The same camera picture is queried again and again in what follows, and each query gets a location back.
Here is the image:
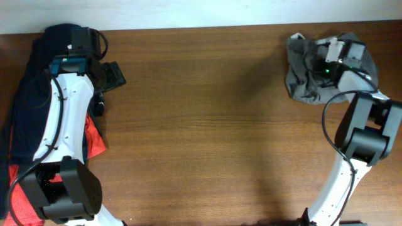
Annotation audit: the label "navy blue garment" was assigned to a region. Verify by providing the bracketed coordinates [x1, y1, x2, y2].
[1, 24, 95, 173]

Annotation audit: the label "grey shorts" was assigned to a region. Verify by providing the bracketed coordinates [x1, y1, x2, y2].
[285, 33, 379, 105]

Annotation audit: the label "red mesh garment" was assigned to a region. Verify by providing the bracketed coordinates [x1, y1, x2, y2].
[4, 113, 106, 226]

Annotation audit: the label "right black camera cable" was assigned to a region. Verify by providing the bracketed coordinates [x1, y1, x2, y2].
[302, 42, 379, 226]

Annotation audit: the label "left black camera cable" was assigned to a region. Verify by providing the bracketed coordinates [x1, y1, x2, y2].
[5, 30, 109, 226]

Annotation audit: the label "black garment with strap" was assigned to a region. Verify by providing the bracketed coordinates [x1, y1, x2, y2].
[87, 92, 105, 138]

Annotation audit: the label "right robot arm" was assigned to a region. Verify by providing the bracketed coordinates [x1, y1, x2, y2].
[295, 37, 401, 225]

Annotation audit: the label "black camera cable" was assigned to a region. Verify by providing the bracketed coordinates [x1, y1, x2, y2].
[302, 42, 379, 226]
[5, 30, 109, 226]

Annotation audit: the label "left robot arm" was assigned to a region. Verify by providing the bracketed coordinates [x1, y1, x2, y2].
[14, 27, 126, 225]

